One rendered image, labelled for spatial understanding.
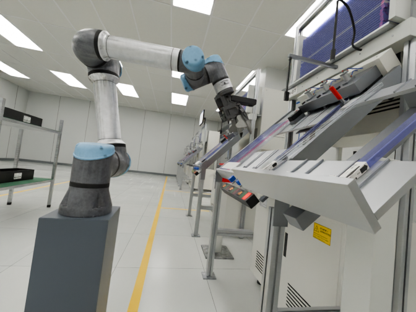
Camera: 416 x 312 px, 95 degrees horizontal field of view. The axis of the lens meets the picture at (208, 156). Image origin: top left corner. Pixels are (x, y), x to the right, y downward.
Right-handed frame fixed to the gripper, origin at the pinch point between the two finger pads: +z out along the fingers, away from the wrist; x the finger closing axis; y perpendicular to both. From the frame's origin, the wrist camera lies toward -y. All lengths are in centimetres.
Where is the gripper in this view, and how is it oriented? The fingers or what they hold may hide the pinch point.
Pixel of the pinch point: (246, 134)
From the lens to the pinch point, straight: 85.5
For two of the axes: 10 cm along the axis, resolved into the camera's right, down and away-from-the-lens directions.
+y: -9.0, 3.9, -1.9
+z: 3.8, 9.2, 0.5
